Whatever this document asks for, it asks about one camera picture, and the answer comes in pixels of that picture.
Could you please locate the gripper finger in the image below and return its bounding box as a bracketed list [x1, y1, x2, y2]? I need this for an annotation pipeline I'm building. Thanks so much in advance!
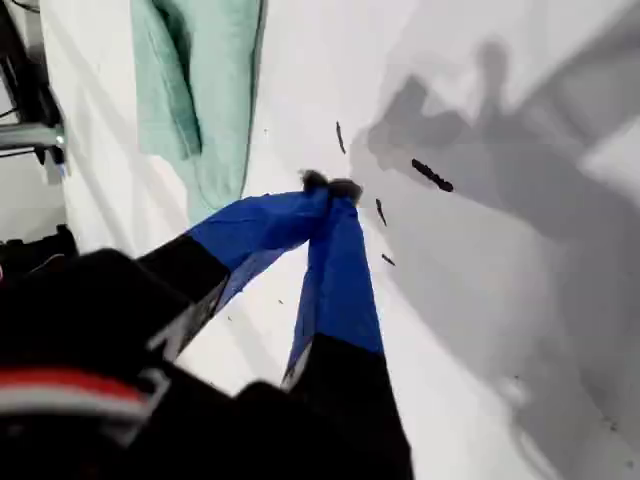
[282, 178, 415, 480]
[137, 169, 332, 317]

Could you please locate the black stand post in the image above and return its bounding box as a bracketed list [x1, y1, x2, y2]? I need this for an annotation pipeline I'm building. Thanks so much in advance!
[0, 0, 65, 126]

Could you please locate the silver metal frame bar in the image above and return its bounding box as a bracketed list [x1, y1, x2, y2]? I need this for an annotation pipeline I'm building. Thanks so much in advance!
[0, 122, 67, 151]

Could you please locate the pale green T-shirt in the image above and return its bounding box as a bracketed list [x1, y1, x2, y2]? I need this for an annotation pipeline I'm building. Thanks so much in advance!
[128, 0, 269, 225]

